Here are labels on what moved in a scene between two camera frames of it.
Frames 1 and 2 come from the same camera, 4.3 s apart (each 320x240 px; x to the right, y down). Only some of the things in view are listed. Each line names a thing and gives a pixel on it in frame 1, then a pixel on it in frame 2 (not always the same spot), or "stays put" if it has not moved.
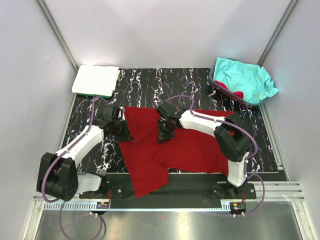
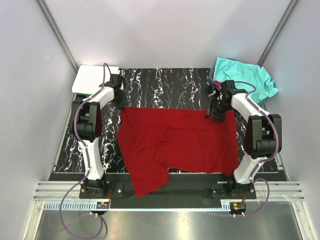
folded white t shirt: (100, 80) stays put
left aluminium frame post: (59, 34) stays put
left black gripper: (126, 136) → (121, 105)
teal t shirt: (253, 81) stays put
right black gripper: (162, 137) → (218, 117)
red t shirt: (148, 163) stays put
